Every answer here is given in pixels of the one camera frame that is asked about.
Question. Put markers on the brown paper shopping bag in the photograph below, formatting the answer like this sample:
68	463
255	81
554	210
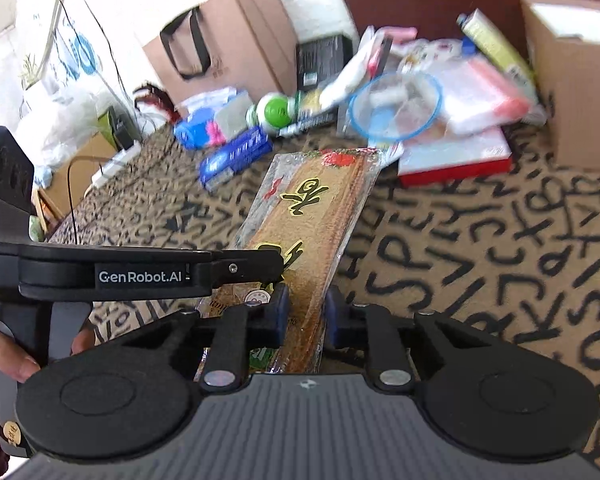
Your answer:
235	35

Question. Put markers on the white cotton glove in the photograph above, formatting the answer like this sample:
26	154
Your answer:
347	80

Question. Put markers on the white plastic bag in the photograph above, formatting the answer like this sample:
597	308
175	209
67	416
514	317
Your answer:
60	125

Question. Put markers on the person's left hand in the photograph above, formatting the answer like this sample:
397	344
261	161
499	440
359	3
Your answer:
7	357

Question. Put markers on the white power strip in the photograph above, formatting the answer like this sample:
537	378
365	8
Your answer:
115	162

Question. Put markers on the blue circle print curtain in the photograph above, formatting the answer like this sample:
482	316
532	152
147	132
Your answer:
75	55

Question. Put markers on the open cardboard box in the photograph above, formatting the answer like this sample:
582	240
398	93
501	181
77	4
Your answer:
75	175

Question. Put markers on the large brown cardboard box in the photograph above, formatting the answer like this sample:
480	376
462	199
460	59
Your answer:
580	90

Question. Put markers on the black rectangular box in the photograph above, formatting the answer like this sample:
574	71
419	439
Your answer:
325	62

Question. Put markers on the white roll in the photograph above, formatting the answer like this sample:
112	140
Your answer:
390	91

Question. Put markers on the blue tube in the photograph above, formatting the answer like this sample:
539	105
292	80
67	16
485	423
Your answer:
464	35

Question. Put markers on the blue small fishing net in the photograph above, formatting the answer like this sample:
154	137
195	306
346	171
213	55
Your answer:
354	115

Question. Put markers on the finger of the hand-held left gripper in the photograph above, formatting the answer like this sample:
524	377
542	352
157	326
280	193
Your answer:
250	267

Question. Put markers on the clear zip bag pack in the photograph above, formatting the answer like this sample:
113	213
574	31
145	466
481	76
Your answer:
485	95

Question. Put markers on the letter print desktop cloth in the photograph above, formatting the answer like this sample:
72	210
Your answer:
480	270

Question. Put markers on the green white round bottle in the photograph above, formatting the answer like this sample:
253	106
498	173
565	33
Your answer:
272	110

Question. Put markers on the blue floral tissue pack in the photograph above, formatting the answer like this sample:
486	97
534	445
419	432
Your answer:
200	127

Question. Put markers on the white patterned round pouch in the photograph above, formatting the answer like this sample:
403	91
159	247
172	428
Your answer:
430	55

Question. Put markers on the flat white red box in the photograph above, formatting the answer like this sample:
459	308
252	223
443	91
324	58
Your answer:
455	157

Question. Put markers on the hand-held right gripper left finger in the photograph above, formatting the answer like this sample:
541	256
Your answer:
280	312

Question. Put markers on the blue and red carton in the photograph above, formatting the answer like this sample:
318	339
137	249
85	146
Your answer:
235	157

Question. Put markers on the brown insoles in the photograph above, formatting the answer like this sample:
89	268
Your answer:
315	210

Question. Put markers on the white green medicine box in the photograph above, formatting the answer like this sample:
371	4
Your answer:
500	50

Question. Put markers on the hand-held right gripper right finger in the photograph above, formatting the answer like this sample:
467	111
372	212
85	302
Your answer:
332	317

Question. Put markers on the black upright device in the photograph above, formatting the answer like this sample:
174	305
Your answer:
122	130

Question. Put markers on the black pen pack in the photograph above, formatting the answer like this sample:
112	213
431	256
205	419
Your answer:
307	122

